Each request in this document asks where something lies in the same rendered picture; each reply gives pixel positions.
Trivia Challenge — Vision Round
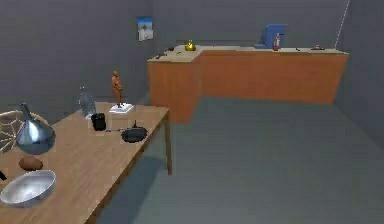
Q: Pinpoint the black mug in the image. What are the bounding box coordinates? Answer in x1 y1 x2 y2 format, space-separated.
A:
90 112 107 132

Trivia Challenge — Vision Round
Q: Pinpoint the silver metal bowl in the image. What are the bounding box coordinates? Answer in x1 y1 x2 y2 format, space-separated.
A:
0 169 57 208

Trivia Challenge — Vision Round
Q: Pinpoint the black frying pan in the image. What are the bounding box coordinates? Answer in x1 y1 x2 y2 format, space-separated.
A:
107 120 149 144

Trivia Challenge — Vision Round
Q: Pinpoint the orange wooden counter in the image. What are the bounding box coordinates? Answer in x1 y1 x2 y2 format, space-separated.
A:
146 44 350 125

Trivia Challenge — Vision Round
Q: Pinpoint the brown figurine on white base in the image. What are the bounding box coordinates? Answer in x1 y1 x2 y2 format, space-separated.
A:
108 70 135 115

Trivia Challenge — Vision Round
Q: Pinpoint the clear glass bottle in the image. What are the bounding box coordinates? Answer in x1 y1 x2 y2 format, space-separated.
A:
78 81 97 120

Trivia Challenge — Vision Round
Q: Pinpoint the blue box appliance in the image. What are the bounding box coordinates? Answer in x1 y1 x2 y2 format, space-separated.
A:
254 23 288 50

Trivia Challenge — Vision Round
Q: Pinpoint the wooden table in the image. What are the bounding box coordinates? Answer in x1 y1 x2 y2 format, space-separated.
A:
0 101 174 224

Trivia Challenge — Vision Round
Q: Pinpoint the brown potato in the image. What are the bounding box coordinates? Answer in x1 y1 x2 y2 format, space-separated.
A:
18 155 44 172

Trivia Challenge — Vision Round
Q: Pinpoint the wicker chair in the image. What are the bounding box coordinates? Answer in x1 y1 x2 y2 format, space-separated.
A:
0 110 50 155

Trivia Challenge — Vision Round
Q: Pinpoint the framed blue wall picture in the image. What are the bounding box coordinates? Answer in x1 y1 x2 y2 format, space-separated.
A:
136 16 155 42

